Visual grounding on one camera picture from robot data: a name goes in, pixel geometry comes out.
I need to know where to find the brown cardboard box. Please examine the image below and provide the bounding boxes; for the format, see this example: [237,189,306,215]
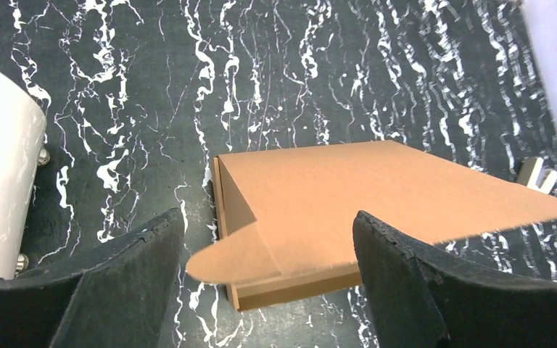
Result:
[186,140,557,310]

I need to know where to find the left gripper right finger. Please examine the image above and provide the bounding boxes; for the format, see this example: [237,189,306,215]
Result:
[352,211,557,347]

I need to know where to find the small white plastic clip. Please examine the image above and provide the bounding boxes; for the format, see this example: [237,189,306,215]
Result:
[516,157,557,194]

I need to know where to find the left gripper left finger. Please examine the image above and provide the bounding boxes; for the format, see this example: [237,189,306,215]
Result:
[0,209,184,347]

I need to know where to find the cream cylindrical drum device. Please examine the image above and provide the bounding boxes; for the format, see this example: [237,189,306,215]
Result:
[0,54,51,283]

